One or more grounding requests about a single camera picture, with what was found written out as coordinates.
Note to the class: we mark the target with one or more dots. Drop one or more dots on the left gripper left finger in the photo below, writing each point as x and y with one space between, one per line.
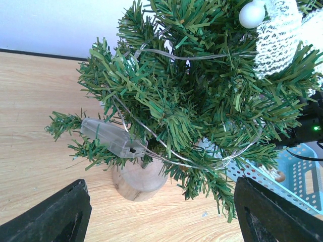
64 216

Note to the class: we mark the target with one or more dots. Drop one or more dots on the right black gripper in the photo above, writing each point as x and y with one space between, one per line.
311 124

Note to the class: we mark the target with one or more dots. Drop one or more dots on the fairy light string white beads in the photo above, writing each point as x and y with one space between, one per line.
183 72

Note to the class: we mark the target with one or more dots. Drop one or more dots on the small green christmas tree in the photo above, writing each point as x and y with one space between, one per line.
108 139

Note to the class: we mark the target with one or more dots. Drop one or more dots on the white mesh bow ornament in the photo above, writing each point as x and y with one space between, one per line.
290 23

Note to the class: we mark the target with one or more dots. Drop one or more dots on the light blue plastic basket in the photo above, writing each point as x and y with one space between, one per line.
297 178

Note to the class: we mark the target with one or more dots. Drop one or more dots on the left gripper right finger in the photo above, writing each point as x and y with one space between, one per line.
265 216

